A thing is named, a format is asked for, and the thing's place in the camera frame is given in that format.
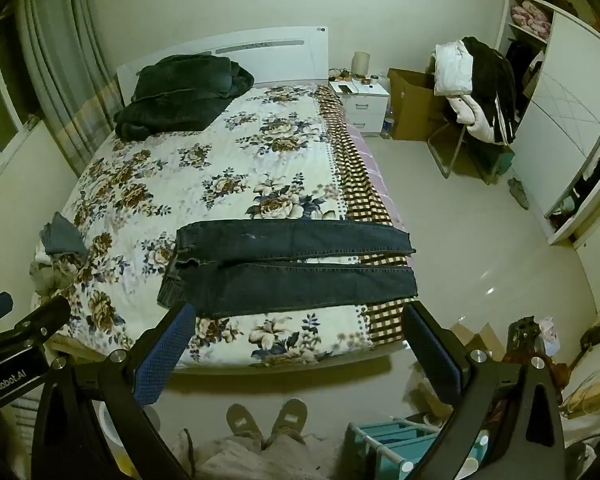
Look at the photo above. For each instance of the metal folding chair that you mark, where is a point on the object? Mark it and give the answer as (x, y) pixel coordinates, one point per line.
(455, 150)

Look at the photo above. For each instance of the striped curtain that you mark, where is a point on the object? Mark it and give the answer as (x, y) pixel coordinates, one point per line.
(60, 60)

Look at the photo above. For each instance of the pink bed sheet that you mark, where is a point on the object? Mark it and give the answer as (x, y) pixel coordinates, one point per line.
(367, 155)

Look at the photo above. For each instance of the pink folded bedding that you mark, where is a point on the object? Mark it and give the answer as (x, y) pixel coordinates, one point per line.
(530, 15)

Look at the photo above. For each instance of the cardboard box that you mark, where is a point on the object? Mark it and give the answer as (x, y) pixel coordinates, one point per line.
(415, 105)

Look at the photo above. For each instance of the white wardrobe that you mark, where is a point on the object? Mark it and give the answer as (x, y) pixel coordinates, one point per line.
(560, 125)

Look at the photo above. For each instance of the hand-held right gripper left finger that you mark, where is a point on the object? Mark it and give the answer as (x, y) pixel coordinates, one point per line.
(164, 355)

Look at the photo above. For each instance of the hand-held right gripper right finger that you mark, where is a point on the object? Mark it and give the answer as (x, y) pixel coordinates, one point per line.
(430, 355)

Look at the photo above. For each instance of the person's shoe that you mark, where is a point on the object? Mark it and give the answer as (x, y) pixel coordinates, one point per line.
(289, 417)
(244, 422)

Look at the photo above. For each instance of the dark blue jeans pants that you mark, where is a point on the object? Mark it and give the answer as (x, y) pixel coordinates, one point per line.
(290, 270)

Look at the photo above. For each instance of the white jacket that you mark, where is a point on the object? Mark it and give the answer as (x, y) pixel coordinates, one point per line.
(455, 70)

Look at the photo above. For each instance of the grey-blue folded cloth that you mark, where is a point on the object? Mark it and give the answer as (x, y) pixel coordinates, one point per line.
(60, 235)

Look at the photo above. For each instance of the person's left shoe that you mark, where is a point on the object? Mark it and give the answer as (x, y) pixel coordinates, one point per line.
(244, 422)

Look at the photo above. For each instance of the person's beige trousers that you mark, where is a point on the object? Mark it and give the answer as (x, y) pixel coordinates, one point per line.
(250, 457)

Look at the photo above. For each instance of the dark folded blanket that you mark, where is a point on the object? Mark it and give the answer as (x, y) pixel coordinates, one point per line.
(180, 92)

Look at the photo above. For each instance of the person's right shoe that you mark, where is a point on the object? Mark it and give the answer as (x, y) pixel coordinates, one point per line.
(289, 417)

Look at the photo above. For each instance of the white nightstand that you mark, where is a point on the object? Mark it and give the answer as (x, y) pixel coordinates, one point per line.
(362, 105)

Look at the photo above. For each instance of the black tripod head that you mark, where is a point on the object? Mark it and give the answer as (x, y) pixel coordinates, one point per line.
(527, 332)

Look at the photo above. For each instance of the grey shoes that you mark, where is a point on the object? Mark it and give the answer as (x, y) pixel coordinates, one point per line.
(519, 192)

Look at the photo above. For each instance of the black jacket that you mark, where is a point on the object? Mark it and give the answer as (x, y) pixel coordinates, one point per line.
(495, 85)

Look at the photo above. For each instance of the plastic water bottle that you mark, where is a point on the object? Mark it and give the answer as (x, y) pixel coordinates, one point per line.
(387, 125)

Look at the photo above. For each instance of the floral bedspread with checkered border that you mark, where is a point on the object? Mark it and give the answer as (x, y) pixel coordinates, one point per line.
(220, 180)

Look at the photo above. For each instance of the cream cylinder jar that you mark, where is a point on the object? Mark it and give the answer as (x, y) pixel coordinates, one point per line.
(361, 62)

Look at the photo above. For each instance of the white bed headboard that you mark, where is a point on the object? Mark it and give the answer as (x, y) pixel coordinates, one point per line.
(260, 52)

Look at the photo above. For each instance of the blue storage rack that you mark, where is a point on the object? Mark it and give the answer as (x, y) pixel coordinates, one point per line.
(400, 445)

